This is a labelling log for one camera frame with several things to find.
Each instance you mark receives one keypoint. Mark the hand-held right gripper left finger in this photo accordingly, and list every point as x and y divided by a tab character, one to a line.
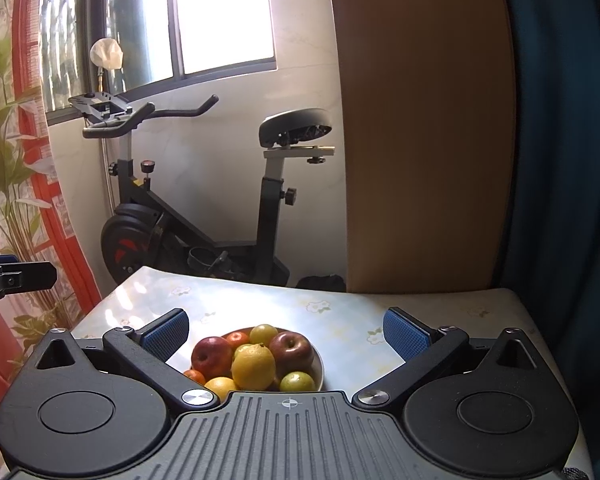
167	332

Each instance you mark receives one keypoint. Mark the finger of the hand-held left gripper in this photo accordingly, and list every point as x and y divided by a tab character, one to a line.
30	277

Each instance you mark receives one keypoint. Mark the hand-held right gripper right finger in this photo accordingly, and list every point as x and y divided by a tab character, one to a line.
405	335

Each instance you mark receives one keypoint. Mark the small orange tangerine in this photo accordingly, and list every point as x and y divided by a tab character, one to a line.
195	376

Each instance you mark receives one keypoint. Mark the orange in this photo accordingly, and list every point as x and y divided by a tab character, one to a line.
237	339
221	387

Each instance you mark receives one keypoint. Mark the yellow lemon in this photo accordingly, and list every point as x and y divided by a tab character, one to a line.
252	367

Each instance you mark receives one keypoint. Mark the cream round plate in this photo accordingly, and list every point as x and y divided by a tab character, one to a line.
319	370

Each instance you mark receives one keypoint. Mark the yellowish green apple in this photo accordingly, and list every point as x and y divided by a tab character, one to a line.
264	334

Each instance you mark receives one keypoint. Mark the dark red apple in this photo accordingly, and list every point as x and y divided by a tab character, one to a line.
295	350

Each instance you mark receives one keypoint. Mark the black bag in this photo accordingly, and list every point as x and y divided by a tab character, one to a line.
322	284

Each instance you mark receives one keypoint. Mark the metal pipe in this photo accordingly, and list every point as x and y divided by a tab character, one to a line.
106	175

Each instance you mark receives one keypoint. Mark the black exercise bike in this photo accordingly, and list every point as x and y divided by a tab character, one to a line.
270	210

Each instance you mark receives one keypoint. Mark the brown wooden cabinet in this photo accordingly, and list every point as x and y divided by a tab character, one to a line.
420	135

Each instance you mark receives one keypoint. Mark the dark blue curtain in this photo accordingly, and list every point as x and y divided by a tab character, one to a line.
565	160

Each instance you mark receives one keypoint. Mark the white plastic bag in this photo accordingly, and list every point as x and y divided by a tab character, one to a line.
106	52

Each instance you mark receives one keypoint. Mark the dark framed window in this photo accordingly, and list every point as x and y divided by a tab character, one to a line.
220	10

